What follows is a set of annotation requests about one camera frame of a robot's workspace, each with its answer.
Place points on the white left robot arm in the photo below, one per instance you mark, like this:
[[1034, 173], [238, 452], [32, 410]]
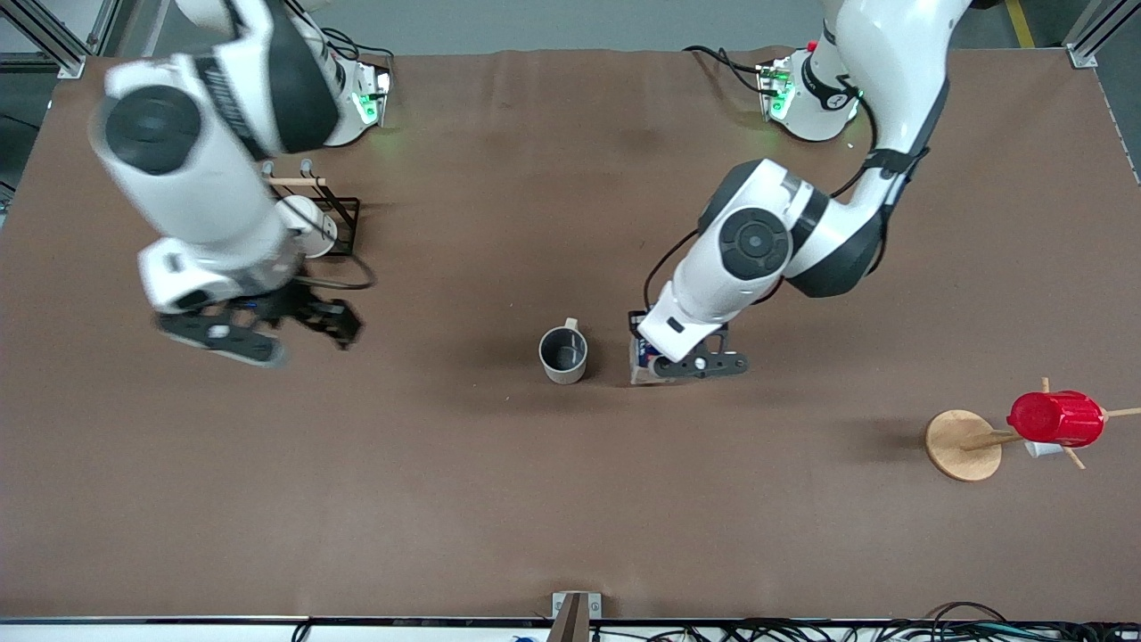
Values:
[[758, 245]]

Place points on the blue and white milk carton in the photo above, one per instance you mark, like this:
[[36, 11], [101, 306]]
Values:
[[644, 367]]

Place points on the small white cup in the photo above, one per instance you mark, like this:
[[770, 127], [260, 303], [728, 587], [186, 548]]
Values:
[[1041, 450]]

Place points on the red plastic cup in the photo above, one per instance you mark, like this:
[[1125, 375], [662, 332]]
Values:
[[1056, 419]]

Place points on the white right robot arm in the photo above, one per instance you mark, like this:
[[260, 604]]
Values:
[[205, 178]]

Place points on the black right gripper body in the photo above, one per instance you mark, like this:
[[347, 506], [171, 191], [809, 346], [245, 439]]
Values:
[[299, 306]]

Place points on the metal table edge bracket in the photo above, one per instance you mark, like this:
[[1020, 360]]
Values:
[[575, 615]]

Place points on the white mug with plain bottom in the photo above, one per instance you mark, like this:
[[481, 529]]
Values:
[[312, 223]]

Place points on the aluminium frame post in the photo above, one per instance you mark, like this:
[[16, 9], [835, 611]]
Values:
[[1092, 31], [53, 36]]

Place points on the wooden mug tree stand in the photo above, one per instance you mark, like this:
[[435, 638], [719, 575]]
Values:
[[958, 446]]

